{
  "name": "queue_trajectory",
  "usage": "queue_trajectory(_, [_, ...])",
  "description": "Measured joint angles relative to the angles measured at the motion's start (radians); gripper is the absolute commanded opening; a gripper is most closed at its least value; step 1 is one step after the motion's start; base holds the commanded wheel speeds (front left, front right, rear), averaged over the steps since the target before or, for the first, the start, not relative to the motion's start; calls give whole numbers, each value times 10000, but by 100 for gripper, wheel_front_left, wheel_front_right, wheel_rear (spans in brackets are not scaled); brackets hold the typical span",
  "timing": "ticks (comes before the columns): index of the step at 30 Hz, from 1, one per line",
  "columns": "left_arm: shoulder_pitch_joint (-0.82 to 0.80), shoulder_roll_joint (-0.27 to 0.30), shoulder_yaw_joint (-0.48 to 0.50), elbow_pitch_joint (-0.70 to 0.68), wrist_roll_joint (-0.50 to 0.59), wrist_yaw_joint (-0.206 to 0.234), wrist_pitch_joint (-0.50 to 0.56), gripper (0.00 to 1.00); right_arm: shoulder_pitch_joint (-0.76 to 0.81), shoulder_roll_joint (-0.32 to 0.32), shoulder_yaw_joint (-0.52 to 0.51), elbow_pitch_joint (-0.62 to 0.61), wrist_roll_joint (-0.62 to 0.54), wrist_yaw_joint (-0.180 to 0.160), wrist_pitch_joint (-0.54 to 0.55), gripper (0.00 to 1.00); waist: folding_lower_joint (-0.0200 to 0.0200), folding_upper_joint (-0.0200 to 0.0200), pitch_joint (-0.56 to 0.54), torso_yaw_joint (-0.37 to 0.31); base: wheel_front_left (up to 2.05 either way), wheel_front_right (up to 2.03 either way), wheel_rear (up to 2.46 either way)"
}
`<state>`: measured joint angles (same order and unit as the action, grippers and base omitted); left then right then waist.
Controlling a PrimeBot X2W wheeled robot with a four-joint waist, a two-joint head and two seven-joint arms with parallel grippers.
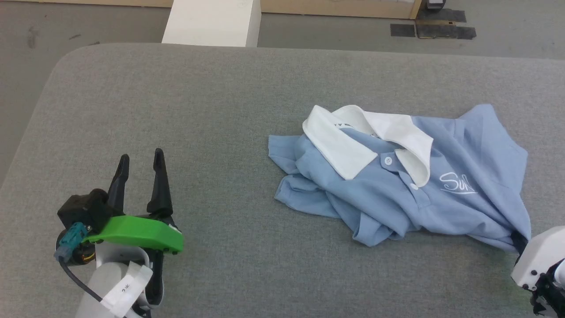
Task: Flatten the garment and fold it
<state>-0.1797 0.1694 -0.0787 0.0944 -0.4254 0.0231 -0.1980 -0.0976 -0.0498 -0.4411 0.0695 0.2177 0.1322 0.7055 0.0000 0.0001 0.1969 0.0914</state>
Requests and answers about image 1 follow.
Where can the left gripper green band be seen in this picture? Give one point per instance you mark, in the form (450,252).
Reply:
(137,232)

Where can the grey metal partition stand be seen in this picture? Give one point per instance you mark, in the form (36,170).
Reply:
(435,4)

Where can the lemon print partition panel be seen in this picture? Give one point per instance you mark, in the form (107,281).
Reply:
(331,8)

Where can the white box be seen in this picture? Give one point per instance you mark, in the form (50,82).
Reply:
(212,22)

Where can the small black floor patch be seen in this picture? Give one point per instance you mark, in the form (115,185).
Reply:
(402,30)

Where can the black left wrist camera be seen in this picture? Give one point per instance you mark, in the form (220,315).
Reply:
(84,207)

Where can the teal left camera connector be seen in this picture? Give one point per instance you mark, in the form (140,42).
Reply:
(73,240)

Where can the light blue polo shirt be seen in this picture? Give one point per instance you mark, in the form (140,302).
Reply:
(397,203)

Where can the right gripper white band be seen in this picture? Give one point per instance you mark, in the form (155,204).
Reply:
(538,256)

